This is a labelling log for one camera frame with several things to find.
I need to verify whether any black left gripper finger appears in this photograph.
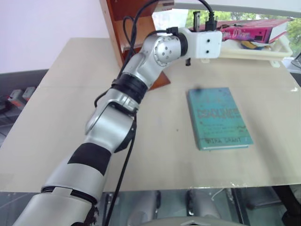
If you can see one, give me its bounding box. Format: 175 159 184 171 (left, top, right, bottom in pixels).
193 10 201 32

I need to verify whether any white plastic tray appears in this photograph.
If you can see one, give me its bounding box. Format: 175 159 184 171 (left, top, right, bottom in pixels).
199 35 294 68

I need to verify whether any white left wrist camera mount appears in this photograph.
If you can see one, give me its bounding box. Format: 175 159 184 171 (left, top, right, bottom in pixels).
180 27 222 59

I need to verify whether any blue and yellow item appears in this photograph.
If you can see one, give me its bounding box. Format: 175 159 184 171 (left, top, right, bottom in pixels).
239 40 271 51

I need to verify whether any pink hardcover book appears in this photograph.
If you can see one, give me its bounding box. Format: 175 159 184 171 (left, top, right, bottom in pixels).
215 18 291 44

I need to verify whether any teal hardcover book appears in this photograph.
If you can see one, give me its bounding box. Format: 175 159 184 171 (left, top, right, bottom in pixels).
187 87 254 152

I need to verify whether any red and grey box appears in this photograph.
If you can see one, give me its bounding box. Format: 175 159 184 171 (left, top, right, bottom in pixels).
6 89 24 107
22 86 36 102

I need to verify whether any brown wooden bookshelf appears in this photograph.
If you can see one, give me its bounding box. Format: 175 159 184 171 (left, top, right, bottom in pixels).
98 0 176 91

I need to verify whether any black rounded object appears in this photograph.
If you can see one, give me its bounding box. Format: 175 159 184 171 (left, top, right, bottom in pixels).
281 50 301 74

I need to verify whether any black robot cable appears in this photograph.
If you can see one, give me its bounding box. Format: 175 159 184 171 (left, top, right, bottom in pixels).
94 0 219 226

